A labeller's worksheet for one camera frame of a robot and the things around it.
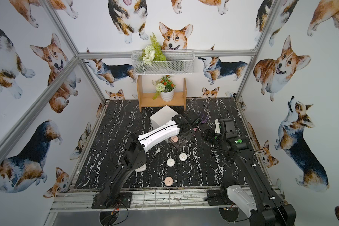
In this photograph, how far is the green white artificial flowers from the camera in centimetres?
78

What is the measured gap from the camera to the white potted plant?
40.0 inches

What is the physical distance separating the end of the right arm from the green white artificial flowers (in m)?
0.51

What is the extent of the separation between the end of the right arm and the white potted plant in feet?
1.54

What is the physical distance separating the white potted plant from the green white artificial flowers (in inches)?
7.7

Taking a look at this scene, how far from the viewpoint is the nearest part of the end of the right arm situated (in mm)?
522

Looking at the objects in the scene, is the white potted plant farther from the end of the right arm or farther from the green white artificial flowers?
the end of the right arm
